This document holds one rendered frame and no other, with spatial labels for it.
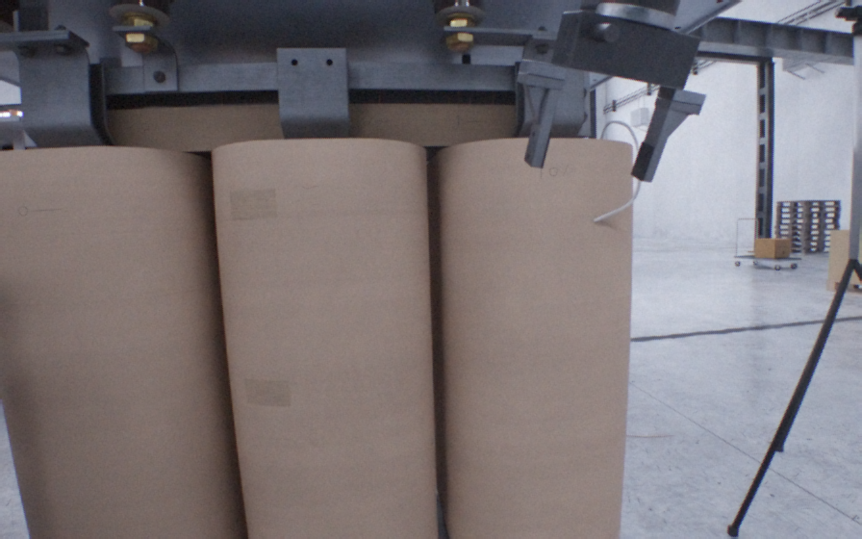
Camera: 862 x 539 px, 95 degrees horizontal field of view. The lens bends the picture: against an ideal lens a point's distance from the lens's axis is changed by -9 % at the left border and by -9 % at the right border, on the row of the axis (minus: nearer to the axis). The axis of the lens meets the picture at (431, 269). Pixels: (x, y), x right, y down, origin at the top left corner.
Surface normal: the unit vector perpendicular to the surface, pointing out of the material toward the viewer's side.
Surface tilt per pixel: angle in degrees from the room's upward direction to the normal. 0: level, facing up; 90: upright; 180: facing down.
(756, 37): 90
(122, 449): 90
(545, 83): 113
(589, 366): 90
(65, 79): 90
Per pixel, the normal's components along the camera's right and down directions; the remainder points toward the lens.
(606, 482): 0.46, 0.08
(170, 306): 0.83, 0.04
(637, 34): 0.11, 0.49
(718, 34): 0.14, 0.10
